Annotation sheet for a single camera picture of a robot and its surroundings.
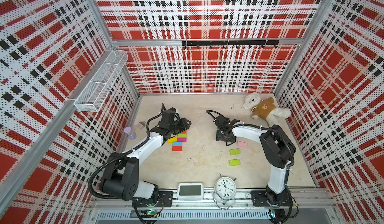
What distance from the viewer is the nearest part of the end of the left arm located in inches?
25.8

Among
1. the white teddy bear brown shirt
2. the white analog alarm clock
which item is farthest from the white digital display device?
the white teddy bear brown shirt

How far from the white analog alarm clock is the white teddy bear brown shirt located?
1.60ft

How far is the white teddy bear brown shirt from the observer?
1003 mm

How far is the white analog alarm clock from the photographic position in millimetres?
718

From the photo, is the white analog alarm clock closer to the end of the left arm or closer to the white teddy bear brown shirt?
the end of the left arm
